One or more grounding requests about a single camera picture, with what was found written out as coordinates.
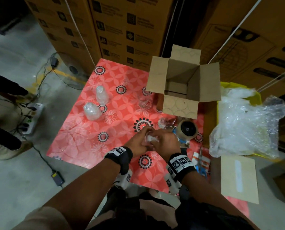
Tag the orange floral tablecloth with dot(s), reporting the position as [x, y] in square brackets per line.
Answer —
[113, 131]

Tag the small cardboard box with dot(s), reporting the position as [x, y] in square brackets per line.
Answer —
[181, 105]

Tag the person's right forearm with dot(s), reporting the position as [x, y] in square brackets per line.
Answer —
[214, 198]

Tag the person's left forearm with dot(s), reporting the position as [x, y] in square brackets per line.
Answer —
[80, 194]

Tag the stack of Crompton cartons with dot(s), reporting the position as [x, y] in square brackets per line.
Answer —
[133, 26]

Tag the person's right hand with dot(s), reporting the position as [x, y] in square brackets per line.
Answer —
[167, 145]

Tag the white power strip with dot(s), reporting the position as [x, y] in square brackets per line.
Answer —
[32, 118]

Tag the black power adapter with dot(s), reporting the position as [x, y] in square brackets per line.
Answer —
[54, 61]
[57, 178]

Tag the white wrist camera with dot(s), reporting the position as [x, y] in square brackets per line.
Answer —
[123, 179]
[171, 183]

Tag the person's left hand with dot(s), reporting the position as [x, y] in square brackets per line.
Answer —
[136, 145]

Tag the clear drinking glass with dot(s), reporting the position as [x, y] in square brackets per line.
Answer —
[143, 100]
[152, 139]
[102, 94]

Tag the tape dispenser with tape roll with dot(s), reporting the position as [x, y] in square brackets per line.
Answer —
[186, 129]

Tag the flat brown cardboard box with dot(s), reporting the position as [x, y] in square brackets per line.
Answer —
[241, 179]

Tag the packaged blue scissors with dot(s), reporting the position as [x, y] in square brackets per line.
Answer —
[202, 163]

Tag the black wristband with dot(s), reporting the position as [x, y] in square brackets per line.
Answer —
[181, 165]
[118, 158]

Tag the person's dark clothing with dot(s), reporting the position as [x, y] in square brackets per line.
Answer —
[147, 215]

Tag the yellow plastic bin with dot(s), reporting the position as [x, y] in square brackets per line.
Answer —
[209, 124]

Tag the bubble wrap bundle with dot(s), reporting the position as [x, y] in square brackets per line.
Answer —
[248, 124]

